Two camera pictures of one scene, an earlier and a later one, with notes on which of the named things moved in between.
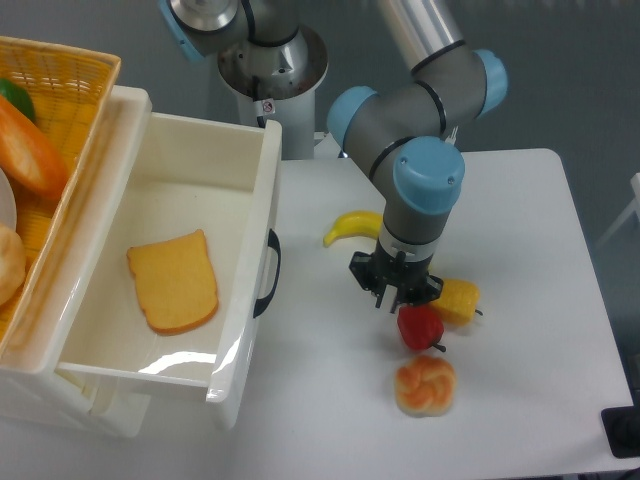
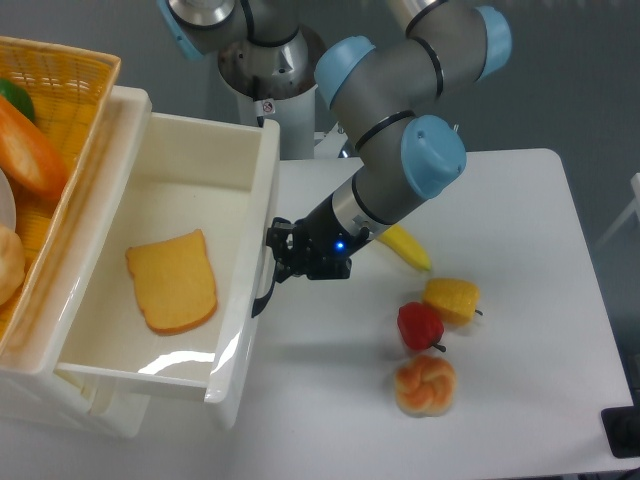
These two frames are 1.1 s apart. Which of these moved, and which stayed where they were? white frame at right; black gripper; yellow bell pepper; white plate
Moved: black gripper
Stayed: yellow bell pepper; white frame at right; white plate
